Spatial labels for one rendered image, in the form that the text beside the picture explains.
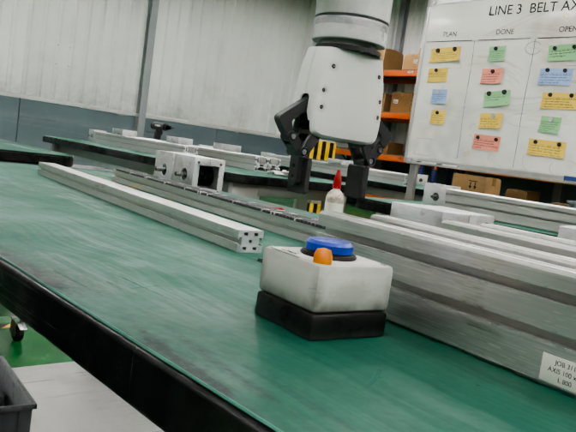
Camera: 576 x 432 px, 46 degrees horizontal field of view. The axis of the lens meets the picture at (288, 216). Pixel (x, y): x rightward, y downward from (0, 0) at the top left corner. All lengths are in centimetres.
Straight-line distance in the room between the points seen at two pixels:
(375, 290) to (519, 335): 11
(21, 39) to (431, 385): 1191
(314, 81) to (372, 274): 27
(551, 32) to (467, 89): 56
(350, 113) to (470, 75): 340
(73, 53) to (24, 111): 133
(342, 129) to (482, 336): 30
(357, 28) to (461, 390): 42
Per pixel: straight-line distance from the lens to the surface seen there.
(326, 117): 74
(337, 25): 75
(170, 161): 179
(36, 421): 174
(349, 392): 43
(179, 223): 105
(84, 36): 1266
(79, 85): 1259
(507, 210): 242
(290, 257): 55
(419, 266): 60
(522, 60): 399
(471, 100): 411
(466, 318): 57
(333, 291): 53
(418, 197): 503
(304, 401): 41
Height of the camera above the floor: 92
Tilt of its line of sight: 6 degrees down
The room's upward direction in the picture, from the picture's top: 8 degrees clockwise
